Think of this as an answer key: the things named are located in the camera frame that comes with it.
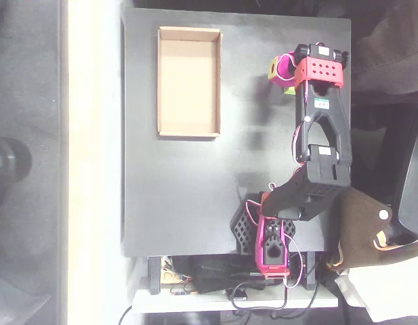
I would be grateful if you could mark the green cube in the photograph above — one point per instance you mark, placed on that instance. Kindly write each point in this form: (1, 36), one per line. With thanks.
(290, 90)

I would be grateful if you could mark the black perforated arm base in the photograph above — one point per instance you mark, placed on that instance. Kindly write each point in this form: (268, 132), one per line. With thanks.
(242, 230)

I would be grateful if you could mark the open cardboard box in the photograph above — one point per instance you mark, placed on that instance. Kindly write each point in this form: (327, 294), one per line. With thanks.
(188, 81)

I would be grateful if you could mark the dark brown jacket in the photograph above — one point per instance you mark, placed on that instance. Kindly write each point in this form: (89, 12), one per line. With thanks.
(388, 50)

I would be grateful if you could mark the black chair part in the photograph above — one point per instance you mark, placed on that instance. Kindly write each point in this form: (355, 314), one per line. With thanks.
(413, 189)

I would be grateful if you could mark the black usb plug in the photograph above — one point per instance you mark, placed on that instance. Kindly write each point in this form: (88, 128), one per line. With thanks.
(238, 294)

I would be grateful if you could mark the white cloth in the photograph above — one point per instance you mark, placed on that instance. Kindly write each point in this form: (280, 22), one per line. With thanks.
(388, 291)

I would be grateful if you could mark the white shelf board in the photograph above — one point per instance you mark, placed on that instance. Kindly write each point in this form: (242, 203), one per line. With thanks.
(181, 303)

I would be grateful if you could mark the yellow square gripper mount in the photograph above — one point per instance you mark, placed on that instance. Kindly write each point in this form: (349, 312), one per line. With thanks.
(273, 69)

